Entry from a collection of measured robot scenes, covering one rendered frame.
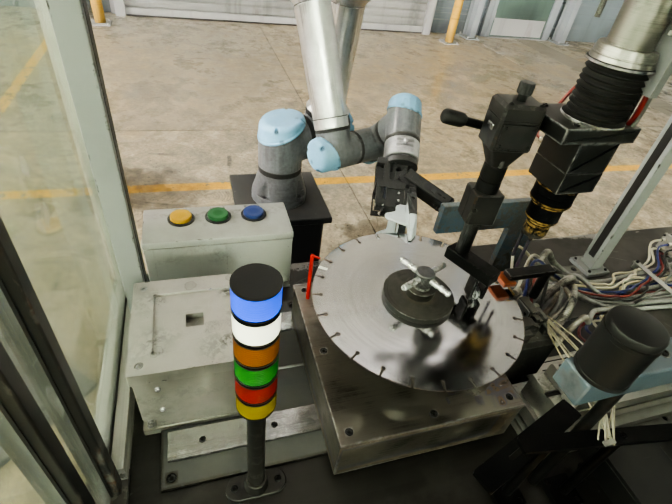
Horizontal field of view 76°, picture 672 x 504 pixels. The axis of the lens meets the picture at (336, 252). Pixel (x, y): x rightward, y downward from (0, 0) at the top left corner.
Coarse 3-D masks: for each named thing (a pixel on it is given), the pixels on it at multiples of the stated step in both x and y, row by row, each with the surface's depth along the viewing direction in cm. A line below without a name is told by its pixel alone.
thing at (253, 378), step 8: (240, 368) 42; (248, 368) 41; (264, 368) 41; (272, 368) 42; (240, 376) 43; (248, 376) 42; (256, 376) 42; (264, 376) 42; (272, 376) 43; (248, 384) 43; (256, 384) 43; (264, 384) 43
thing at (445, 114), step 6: (444, 114) 56; (450, 114) 56; (456, 114) 56; (462, 114) 56; (444, 120) 56; (450, 120) 56; (456, 120) 56; (462, 120) 56; (468, 120) 57; (474, 120) 57; (480, 120) 57; (456, 126) 57; (462, 126) 57; (468, 126) 58; (474, 126) 57; (480, 126) 58
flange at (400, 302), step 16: (400, 272) 70; (384, 288) 67; (400, 288) 67; (432, 288) 66; (448, 288) 69; (400, 304) 64; (416, 304) 65; (432, 304) 65; (448, 304) 66; (416, 320) 63; (432, 320) 63
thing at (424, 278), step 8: (408, 264) 66; (440, 264) 67; (416, 272) 64; (424, 272) 64; (432, 272) 64; (416, 280) 63; (424, 280) 63; (432, 280) 64; (408, 288) 62; (416, 288) 65; (424, 288) 64; (440, 288) 63; (448, 296) 62
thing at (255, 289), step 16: (240, 272) 37; (256, 272) 37; (272, 272) 38; (240, 288) 36; (256, 288) 36; (272, 288) 36; (240, 304) 36; (256, 304) 35; (272, 304) 36; (240, 320) 37; (256, 320) 37
